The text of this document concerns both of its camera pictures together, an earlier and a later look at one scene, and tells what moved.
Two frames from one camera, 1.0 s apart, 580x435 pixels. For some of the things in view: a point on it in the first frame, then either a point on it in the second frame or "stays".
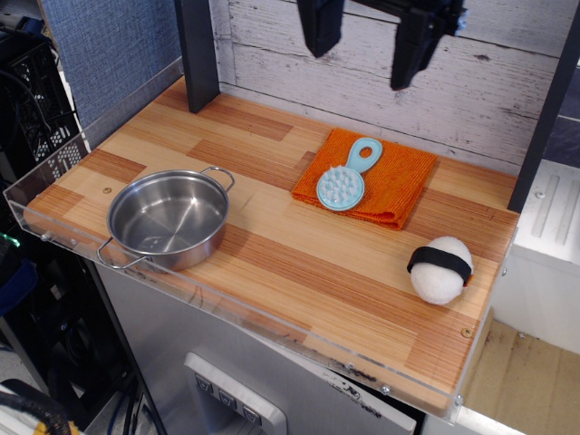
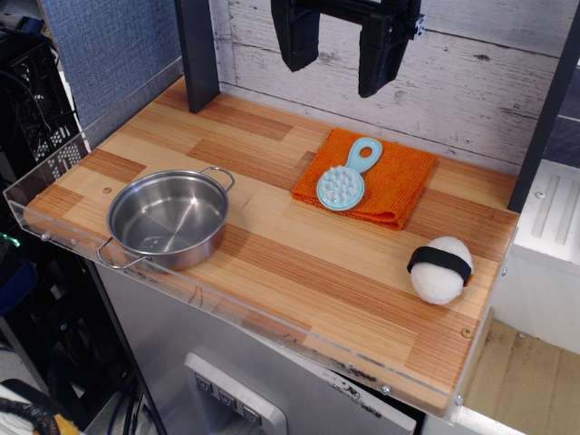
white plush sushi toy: [440, 270] stays
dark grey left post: [198, 52] stays
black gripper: [421, 25] → [390, 24]
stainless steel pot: [175, 219] stays
